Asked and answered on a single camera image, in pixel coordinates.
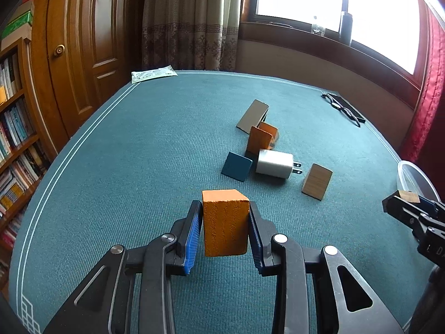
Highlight dark thermos flask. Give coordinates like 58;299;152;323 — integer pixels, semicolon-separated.
340;11;354;46

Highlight white paper packet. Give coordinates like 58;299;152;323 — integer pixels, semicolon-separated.
131;65;179;84

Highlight person's right forearm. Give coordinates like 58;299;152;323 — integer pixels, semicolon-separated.
409;264;445;334

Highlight black eyeglasses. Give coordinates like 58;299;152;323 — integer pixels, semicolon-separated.
320;92;362;127

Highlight large orange block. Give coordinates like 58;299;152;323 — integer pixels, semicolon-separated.
202;189;251;258

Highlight clear plastic container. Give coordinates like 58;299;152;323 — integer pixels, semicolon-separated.
397;160;439;202

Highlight flat orange block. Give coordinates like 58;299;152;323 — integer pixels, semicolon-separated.
246;126;273;157
259;121;279;143

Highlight blue block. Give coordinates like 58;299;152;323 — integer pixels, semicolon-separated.
221;152;253;182

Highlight beige box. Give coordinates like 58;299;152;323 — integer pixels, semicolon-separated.
0;24;34;52

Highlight black flat case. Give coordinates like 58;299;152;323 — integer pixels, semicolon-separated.
327;93;366;123

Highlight small brown wooden block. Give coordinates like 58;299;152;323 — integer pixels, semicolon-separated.
398;190;421;203

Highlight light striped wooden block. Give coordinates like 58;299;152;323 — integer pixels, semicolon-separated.
301;163;333;201

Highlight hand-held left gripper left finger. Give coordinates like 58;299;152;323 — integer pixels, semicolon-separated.
43;200;204;334

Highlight green box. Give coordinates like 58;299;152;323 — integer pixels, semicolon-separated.
1;9;36;40

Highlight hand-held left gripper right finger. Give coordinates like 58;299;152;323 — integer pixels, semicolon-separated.
248;205;406;334

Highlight beige patterned curtain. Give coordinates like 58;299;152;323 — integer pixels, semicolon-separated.
141;0;244;72

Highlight clear bottle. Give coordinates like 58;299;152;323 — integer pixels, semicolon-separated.
311;16;326;36

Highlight grey-tan flat block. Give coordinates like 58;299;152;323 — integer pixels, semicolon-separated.
236;99;270;134

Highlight wooden bookshelf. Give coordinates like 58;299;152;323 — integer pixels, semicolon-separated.
0;38;59;288

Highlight white charger plug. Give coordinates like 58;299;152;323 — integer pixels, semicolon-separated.
256;149;303;180

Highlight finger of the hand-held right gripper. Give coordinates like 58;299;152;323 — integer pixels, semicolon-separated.
382;195;430;234
419;197;445;214

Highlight red curtain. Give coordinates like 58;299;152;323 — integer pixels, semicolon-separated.
400;3;445;183

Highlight brown wooden door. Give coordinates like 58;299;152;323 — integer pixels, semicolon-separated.
29;0;141;140

